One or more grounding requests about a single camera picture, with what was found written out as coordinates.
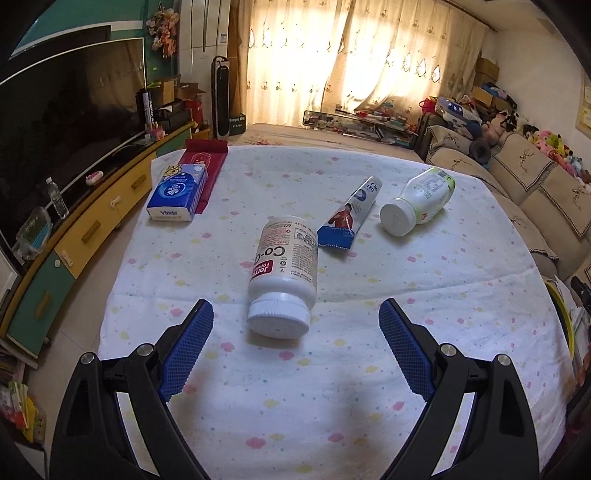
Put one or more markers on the clear water bottle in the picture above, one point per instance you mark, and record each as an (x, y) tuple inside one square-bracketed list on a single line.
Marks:
[(57, 198)]

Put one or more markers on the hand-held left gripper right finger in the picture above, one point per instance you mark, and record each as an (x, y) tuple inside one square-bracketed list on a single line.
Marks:
[(408, 350)]

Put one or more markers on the white pill bottle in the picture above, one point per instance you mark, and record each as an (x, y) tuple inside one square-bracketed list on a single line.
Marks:
[(284, 267)]

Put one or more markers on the green white plastic bottle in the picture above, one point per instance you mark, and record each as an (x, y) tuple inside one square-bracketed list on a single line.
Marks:
[(425, 194)]

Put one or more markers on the black tower fan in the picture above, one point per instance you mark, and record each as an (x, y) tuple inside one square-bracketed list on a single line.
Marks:
[(220, 97)]

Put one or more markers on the black television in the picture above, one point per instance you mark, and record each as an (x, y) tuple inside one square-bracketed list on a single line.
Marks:
[(60, 120)]

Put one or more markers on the red box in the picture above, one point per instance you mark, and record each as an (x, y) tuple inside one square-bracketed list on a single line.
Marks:
[(194, 110)]

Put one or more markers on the pink toy figure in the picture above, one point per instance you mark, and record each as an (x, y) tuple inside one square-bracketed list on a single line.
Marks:
[(157, 134)]

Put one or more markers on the cluttered glass shelf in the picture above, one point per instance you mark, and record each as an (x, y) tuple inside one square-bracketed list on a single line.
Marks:
[(360, 124)]

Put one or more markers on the beige floral mat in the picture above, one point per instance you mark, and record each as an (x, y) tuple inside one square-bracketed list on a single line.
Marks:
[(286, 136)]

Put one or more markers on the pile of plush toys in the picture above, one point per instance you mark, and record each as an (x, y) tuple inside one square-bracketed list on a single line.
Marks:
[(554, 145)]

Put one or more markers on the white standing air conditioner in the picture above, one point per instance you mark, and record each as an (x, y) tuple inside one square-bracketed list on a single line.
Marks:
[(203, 32)]

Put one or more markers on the black tube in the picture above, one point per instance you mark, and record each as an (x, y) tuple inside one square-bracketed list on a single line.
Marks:
[(144, 110)]

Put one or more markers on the blue star print bag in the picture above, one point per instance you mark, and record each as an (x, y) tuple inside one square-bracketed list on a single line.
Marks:
[(455, 110)]

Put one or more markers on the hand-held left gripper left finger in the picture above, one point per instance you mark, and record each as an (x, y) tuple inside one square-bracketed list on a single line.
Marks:
[(184, 355)]

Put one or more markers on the red flat packet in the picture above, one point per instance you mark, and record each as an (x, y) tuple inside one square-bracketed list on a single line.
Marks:
[(210, 154)]

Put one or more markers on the small pink white object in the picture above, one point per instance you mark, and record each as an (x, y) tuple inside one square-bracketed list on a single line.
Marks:
[(95, 177)]

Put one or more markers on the artificial flower bunch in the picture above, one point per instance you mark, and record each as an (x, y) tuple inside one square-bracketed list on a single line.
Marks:
[(164, 30)]

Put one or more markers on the closed cardboard box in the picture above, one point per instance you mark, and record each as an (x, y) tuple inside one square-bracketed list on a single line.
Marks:
[(487, 67)]

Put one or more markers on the dark green box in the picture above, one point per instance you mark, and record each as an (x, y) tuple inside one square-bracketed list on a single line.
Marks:
[(237, 123)]

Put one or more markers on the white papers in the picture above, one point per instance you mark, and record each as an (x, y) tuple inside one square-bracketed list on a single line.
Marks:
[(579, 314)]

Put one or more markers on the white blue toothpaste tube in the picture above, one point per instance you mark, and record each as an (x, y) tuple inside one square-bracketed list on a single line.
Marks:
[(355, 207)]

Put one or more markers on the framed flower painting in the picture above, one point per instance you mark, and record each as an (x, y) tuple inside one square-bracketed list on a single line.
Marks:
[(585, 106)]

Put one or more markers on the open cardboard box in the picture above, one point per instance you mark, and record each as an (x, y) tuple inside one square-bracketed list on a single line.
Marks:
[(191, 91)]

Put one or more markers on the yellow basket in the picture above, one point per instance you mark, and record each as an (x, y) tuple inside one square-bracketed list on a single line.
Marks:
[(203, 130)]

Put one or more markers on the yellow rimmed trash bin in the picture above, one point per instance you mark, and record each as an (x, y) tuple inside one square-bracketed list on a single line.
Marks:
[(567, 314)]

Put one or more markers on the clear plastic container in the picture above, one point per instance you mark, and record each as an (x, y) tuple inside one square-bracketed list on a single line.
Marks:
[(32, 230)]

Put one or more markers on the beige sofa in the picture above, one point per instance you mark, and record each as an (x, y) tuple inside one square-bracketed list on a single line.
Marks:
[(517, 166)]

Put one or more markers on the white dotted tablecloth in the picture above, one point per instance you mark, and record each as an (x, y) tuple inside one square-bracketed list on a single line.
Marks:
[(300, 406)]

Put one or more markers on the blue tissue pack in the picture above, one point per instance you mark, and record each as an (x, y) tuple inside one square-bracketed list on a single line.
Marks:
[(178, 191)]

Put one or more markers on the yellow green TV cabinet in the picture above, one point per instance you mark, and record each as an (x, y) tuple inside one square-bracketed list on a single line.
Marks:
[(41, 281)]

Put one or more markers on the cream patterned curtains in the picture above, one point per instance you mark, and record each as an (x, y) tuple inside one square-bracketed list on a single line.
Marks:
[(360, 60)]

